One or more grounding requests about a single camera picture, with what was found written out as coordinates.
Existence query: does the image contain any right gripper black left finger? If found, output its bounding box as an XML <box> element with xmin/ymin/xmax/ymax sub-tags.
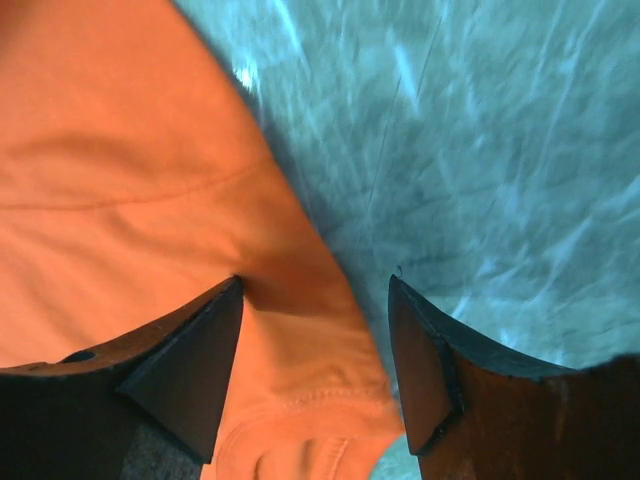
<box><xmin>1</xmin><ymin>277</ymin><xmax>243</xmax><ymax>479</ymax></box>

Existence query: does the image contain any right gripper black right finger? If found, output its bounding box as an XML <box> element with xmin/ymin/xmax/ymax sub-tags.
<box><xmin>388</xmin><ymin>277</ymin><xmax>639</xmax><ymax>479</ymax></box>

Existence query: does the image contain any orange t shirt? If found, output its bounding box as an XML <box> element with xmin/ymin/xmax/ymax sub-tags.
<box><xmin>1</xmin><ymin>1</ymin><xmax>403</xmax><ymax>479</ymax></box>

